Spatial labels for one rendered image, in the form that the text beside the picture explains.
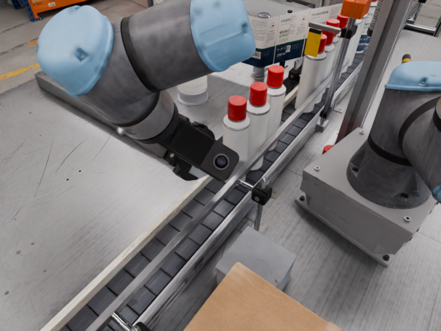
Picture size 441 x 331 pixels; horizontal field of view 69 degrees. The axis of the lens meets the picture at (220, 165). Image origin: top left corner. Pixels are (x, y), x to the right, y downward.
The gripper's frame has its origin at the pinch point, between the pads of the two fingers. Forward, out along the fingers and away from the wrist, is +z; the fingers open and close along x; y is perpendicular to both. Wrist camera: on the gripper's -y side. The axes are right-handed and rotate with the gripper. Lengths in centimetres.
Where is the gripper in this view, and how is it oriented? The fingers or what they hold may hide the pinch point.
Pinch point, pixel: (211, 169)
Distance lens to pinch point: 58.7
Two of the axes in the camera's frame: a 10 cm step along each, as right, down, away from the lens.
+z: 3.0, 3.2, 9.0
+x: -5.1, 8.5, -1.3
